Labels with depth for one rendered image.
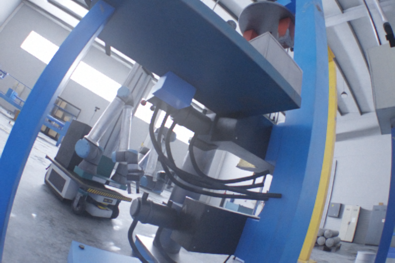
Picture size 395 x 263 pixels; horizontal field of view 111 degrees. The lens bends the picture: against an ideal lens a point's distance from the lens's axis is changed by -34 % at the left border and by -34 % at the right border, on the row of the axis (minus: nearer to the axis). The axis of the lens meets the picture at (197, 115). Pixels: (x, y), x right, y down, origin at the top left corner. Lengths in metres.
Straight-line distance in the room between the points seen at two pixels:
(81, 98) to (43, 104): 13.68
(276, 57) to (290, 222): 0.61
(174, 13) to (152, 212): 0.72
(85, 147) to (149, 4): 1.39
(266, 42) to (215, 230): 0.72
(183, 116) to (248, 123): 0.29
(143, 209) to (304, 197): 0.64
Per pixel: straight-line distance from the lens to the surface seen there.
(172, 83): 0.76
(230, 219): 0.88
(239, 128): 0.86
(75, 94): 14.26
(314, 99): 0.99
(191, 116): 0.91
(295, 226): 0.86
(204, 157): 1.48
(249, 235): 0.94
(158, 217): 0.88
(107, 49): 0.99
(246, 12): 1.87
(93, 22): 0.61
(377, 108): 1.07
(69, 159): 2.23
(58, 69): 0.55
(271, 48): 0.70
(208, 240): 0.85
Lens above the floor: 0.64
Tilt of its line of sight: 21 degrees up
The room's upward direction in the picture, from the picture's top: 21 degrees clockwise
